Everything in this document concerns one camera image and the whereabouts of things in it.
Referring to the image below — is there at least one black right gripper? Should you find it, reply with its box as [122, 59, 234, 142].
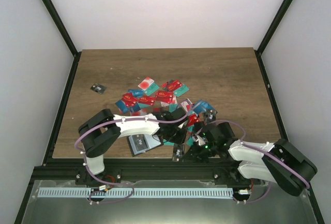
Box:
[183, 141, 217, 163]

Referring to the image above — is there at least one black leather card holder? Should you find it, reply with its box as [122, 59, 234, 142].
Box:
[127, 135, 163, 157]

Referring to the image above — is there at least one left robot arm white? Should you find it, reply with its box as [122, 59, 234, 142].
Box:
[74, 108, 188, 185]

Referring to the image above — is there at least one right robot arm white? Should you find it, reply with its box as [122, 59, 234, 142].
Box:
[187, 121, 318, 196]

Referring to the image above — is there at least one teal card right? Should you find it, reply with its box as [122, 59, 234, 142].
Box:
[174, 84, 189, 97]

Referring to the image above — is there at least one teal card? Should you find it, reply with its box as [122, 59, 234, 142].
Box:
[144, 82, 159, 96]
[174, 84, 189, 97]

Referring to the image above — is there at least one teal card top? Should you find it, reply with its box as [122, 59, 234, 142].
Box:
[144, 82, 159, 96]

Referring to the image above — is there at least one blue card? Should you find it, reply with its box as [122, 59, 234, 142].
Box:
[128, 89, 144, 98]

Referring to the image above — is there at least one white card red circle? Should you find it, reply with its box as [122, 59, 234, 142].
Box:
[138, 77, 154, 91]

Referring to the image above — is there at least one black VIP card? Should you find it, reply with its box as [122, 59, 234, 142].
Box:
[90, 83, 107, 94]

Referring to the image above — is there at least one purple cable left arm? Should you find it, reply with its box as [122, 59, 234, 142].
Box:
[74, 101, 193, 204]

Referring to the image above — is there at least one light blue slotted cable duct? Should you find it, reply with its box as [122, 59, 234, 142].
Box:
[37, 187, 233, 199]

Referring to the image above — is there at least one black front rail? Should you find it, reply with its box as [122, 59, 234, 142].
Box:
[31, 158, 260, 187]

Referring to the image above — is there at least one black frame post right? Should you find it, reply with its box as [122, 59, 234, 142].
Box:
[254, 0, 308, 54]

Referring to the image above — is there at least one black frame post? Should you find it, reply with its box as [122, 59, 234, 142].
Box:
[27, 0, 79, 56]
[254, 0, 308, 54]

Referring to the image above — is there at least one black frame post left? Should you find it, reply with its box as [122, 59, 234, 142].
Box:
[27, 0, 79, 56]

